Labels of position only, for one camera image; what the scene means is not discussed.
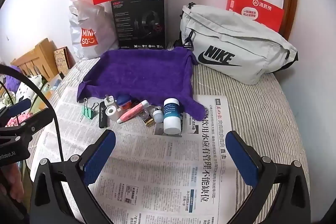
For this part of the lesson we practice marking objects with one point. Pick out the clear plastic cap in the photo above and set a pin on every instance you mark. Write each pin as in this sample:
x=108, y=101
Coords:
x=145, y=115

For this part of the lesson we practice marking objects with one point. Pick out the white dotted pillow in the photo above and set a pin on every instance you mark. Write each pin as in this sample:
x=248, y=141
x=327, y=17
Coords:
x=26, y=90

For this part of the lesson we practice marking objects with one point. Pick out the purple plush toy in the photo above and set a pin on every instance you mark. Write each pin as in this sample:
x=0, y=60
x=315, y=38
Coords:
x=10, y=83

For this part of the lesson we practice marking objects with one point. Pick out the newspaper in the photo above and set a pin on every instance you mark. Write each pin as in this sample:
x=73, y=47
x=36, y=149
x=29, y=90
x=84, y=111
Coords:
x=147, y=161

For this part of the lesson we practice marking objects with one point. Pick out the brown lighter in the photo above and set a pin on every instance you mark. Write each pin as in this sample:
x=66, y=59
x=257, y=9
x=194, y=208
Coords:
x=149, y=122

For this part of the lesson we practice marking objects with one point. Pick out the green binder clip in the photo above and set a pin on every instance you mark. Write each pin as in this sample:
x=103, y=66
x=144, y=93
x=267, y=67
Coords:
x=89, y=112

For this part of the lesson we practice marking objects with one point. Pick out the wooden headboard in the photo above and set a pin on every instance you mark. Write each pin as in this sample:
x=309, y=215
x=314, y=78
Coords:
x=39, y=56

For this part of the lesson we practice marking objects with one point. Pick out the white charger plug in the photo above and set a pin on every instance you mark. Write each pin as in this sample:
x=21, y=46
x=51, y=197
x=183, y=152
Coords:
x=109, y=102

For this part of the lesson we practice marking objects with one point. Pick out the blue jar orange label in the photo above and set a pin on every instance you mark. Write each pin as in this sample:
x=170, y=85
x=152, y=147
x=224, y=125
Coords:
x=123, y=103

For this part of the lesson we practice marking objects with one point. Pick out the pink cloth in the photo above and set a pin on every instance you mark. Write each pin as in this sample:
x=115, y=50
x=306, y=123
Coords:
x=13, y=122

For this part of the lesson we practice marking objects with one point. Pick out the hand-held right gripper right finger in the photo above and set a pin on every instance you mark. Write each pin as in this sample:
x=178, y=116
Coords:
x=242, y=158

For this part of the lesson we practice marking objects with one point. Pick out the purple towel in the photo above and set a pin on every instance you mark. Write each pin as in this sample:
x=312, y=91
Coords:
x=136, y=71

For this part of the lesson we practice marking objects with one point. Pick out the white plastic shopping bag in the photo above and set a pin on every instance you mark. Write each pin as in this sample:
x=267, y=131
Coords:
x=86, y=16

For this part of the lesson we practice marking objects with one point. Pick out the large white bottle blue label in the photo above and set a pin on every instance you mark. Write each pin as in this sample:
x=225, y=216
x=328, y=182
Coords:
x=172, y=124

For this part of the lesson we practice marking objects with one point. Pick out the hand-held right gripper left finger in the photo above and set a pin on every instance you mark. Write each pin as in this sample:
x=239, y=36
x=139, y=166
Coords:
x=101, y=158

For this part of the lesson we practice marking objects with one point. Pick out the person's left hand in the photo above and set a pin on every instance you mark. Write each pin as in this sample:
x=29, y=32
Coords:
x=11, y=182

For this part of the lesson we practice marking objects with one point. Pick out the small white bottle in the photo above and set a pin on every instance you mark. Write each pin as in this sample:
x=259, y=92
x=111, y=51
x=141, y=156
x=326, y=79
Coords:
x=158, y=116

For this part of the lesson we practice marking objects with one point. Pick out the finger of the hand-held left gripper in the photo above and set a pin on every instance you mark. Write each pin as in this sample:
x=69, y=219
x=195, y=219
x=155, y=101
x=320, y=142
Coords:
x=17, y=108
x=35, y=125

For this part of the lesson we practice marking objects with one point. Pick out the white tape roll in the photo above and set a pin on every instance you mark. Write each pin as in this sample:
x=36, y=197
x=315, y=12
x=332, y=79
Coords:
x=114, y=115

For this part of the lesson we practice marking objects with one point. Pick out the brown patterned box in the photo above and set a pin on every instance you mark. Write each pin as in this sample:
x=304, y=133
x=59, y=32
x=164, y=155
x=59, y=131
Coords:
x=61, y=61

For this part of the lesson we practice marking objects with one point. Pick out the grey waist bag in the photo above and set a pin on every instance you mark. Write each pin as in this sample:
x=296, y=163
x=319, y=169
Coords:
x=236, y=29

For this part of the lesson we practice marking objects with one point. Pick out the black headset box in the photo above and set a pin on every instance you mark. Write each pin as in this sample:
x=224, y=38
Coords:
x=126, y=29

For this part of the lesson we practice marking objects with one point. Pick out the pink tube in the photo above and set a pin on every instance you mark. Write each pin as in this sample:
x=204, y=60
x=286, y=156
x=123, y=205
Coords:
x=131, y=112

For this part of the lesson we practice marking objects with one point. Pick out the black flash drive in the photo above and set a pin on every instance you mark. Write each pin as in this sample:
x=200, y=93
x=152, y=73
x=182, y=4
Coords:
x=103, y=119

